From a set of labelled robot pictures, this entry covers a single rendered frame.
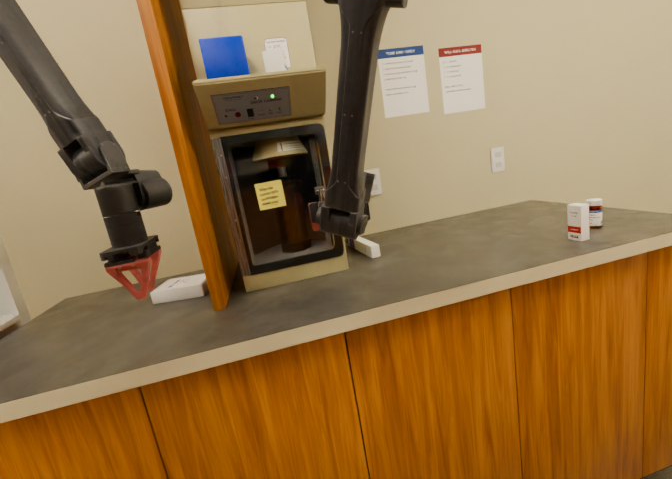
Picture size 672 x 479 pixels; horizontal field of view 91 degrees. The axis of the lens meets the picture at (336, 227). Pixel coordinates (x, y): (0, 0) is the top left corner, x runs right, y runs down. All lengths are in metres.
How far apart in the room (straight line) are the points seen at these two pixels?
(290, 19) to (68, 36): 0.85
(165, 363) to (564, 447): 1.15
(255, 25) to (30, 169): 0.99
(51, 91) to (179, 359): 0.52
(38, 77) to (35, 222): 0.98
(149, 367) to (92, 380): 0.10
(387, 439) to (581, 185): 1.61
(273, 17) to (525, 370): 1.18
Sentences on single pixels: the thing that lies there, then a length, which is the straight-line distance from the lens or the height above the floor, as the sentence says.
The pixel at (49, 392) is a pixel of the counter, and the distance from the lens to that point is 0.89.
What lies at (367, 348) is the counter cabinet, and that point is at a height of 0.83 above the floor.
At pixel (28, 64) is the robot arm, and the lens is 0.73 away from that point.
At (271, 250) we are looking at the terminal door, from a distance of 0.99.
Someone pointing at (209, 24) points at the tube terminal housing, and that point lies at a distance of 1.05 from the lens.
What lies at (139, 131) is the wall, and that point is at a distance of 1.48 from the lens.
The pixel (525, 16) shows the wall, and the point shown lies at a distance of 1.97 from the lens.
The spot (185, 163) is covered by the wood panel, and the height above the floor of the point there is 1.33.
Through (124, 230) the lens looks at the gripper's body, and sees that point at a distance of 0.67.
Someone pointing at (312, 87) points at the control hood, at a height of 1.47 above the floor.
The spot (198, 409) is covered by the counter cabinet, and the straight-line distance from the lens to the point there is 0.88.
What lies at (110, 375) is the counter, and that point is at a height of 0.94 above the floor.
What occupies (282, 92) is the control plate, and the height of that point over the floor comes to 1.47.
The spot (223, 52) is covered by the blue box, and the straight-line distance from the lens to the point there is 0.91.
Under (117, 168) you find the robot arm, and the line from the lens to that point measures 0.67.
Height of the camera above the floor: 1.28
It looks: 11 degrees down
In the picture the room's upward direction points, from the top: 9 degrees counter-clockwise
